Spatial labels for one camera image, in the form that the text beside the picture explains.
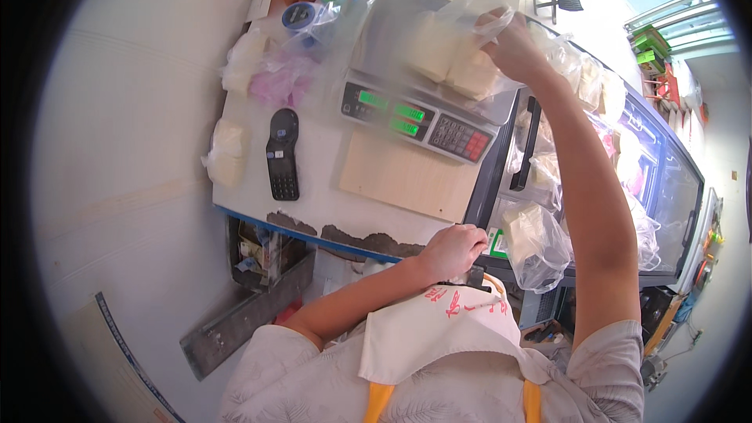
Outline person's right hand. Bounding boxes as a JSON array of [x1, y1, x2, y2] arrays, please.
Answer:
[[474, 7, 553, 84]]

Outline person's left hand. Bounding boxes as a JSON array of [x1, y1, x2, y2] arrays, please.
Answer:
[[416, 224, 489, 283]]

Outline clear bag of pale blocks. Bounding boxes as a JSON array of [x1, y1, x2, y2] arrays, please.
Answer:
[[351, 0, 524, 103]]

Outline small green code sticker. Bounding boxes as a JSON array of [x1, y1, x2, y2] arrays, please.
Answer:
[[485, 227, 510, 259]]

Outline clear bag with pale block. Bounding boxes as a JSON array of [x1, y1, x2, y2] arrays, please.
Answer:
[[501, 200, 573, 295]]

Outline light wooden board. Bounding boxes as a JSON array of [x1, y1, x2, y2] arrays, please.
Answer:
[[339, 128, 483, 224]]

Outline heap of bagged pale blocks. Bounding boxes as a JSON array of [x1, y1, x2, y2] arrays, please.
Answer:
[[526, 22, 628, 127]]

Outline grey electronic weighing scale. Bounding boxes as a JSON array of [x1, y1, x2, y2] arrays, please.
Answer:
[[338, 0, 522, 165]]

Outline person's body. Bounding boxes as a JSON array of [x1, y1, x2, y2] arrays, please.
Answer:
[[216, 275, 646, 423]]

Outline green crates on shelf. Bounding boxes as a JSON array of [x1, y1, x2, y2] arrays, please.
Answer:
[[630, 25, 672, 74]]

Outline chest freezer with glass lid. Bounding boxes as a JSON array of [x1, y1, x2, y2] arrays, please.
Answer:
[[464, 20, 706, 330]]

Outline blue tape roll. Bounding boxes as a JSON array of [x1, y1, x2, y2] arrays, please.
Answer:
[[281, 2, 321, 33]]

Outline open drawer with cash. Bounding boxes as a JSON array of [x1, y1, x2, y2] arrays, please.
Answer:
[[227, 215, 316, 293]]

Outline black payment terminal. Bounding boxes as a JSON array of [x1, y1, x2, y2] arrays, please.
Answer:
[[266, 108, 301, 202]]

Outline pink plastic bags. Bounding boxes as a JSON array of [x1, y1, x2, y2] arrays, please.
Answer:
[[249, 52, 318, 109]]

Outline white plastic bag bundle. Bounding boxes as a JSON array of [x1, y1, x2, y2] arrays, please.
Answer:
[[221, 28, 272, 98]]

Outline small bag of pale blocks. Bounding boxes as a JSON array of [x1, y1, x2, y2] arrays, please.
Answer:
[[201, 119, 250, 189]]

